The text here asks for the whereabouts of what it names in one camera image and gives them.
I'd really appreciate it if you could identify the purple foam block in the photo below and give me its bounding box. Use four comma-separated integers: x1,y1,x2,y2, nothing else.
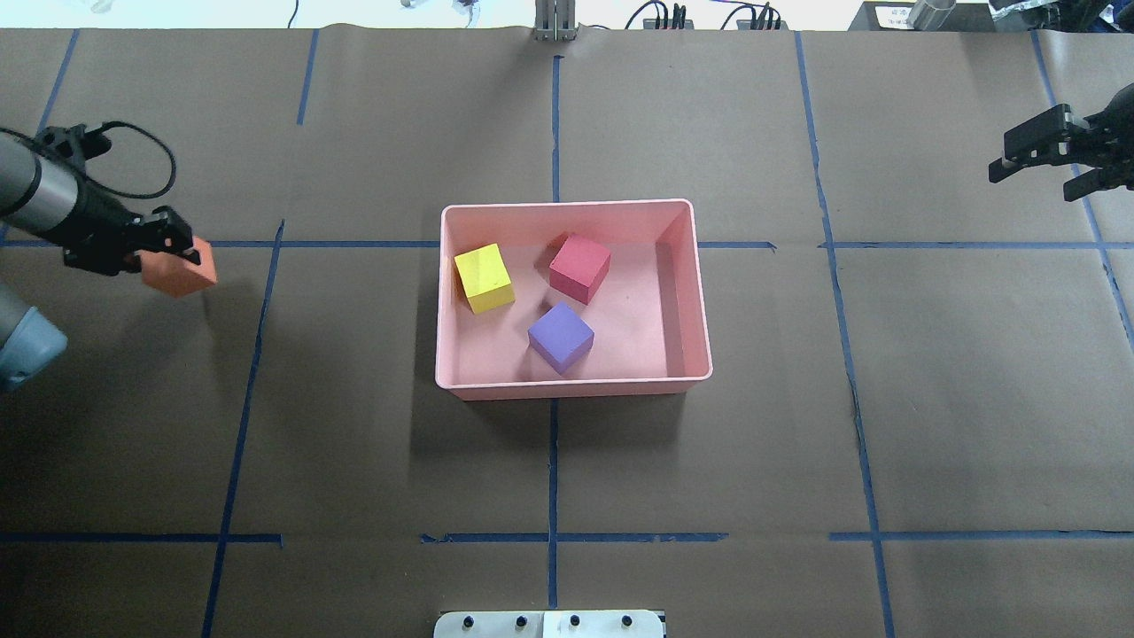
527,301,595,375

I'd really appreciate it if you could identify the orange foam block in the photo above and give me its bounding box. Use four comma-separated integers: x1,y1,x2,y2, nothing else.
138,236,218,299

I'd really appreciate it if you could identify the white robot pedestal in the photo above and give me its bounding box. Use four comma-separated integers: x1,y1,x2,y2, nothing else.
433,609,668,637

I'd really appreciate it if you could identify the yellow foam block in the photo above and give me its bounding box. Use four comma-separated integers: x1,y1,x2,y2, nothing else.
454,243,516,315

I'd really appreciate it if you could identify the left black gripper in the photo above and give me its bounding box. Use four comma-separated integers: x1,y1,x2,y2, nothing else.
62,192,201,277

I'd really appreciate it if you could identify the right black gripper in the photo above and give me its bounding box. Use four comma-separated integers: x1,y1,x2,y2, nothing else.
989,84,1133,202

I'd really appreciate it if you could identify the pink plastic bin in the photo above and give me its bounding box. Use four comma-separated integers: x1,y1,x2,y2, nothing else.
434,198,713,401

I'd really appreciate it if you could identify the aluminium frame post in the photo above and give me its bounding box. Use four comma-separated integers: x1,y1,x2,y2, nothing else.
532,0,579,42

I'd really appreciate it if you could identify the small metal cylinder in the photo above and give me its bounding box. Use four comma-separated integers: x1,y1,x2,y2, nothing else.
905,0,958,32

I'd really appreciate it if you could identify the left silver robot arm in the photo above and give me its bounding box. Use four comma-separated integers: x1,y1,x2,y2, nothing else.
1,121,215,394

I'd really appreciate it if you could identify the red foam block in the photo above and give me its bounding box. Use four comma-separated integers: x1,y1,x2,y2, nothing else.
549,233,612,306

